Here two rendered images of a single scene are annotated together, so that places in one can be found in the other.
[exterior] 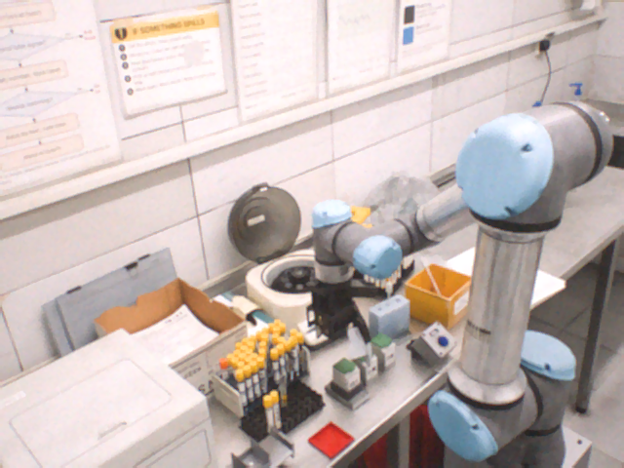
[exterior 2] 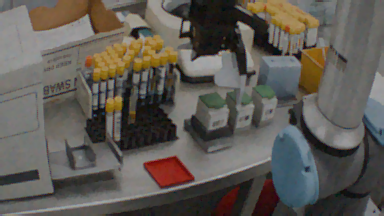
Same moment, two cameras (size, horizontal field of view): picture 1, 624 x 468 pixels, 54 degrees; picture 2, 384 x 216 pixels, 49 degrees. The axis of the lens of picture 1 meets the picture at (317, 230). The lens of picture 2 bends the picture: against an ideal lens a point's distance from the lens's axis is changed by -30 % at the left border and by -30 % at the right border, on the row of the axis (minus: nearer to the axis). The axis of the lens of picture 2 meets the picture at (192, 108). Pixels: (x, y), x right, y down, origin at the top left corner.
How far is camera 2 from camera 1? 0.36 m
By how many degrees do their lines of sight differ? 10
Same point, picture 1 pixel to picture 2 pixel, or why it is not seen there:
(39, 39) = not seen: outside the picture
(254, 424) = (96, 129)
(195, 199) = not seen: outside the picture
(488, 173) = not seen: outside the picture
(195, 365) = (67, 57)
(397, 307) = (289, 65)
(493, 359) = (344, 94)
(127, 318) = (45, 16)
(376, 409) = (233, 159)
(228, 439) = (73, 134)
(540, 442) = (351, 203)
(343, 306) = (224, 25)
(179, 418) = (19, 72)
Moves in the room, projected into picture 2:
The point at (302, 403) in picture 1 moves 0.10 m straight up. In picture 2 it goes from (151, 127) to (156, 80)
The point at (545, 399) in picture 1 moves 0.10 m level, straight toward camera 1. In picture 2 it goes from (370, 161) to (349, 197)
